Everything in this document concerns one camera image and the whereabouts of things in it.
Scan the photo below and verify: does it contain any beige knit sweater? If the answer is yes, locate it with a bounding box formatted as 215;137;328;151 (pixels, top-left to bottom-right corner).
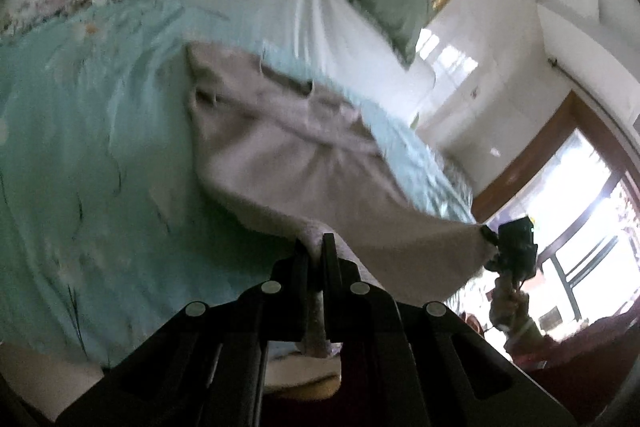
184;40;501;360

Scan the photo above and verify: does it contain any person's right hand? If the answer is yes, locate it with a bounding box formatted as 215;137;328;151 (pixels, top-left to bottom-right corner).
489;274;529;337

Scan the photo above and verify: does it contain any light blue floral bedsheet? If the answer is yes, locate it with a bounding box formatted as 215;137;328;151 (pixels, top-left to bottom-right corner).
1;0;476;367

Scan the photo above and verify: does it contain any dark curtain rod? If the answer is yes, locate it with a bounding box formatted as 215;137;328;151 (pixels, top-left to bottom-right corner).
548;57;639;130

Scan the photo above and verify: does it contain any brown wooden window frame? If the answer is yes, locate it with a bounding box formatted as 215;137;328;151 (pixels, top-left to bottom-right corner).
472;91;639;221

